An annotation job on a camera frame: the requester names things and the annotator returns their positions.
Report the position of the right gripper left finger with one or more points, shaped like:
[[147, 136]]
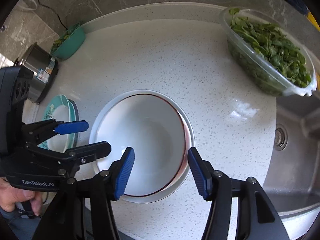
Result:
[[65, 216]]

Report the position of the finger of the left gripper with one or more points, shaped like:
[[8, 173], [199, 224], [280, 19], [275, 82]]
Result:
[[71, 127], [82, 152]]

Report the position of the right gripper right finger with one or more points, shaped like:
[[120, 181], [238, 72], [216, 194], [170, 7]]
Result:
[[257, 216]]

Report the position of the white bowl red flowers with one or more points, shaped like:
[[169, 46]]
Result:
[[145, 144]]

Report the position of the person's left hand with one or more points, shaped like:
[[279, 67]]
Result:
[[10, 196]]

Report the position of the stainless steel sink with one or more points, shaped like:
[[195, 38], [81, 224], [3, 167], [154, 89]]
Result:
[[292, 181]]

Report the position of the stainless steel rice cooker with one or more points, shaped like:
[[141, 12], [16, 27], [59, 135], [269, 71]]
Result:
[[44, 67]]

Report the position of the sink drain strainer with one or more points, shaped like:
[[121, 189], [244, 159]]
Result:
[[280, 138]]

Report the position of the teal bowl with greens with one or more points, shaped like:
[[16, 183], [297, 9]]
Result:
[[68, 43]]

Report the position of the clear container of greens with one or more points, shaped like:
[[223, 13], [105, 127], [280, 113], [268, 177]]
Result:
[[275, 61]]

